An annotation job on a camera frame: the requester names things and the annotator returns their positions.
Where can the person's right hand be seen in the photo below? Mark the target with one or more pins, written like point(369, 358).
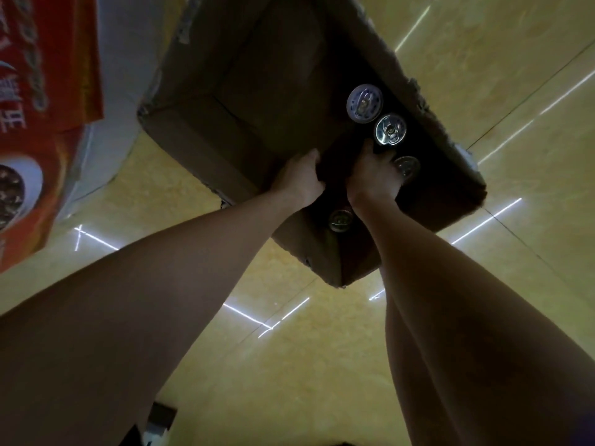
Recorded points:
point(372, 178)

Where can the person's left hand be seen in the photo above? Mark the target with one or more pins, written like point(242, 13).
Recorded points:
point(300, 178)

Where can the gold can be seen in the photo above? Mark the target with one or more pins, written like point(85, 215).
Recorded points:
point(365, 103)

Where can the brown cardboard box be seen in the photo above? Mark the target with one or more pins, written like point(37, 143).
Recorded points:
point(232, 64)

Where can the round wooden shelf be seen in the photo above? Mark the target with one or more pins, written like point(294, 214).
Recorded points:
point(125, 64)

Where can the person's left forearm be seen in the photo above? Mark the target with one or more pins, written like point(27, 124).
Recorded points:
point(139, 320)

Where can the person's right forearm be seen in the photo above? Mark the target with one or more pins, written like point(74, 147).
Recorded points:
point(465, 329)

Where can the person's right leg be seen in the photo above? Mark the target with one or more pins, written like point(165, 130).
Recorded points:
point(409, 394)

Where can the person's left white shoe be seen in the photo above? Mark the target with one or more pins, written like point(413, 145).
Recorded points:
point(160, 415)

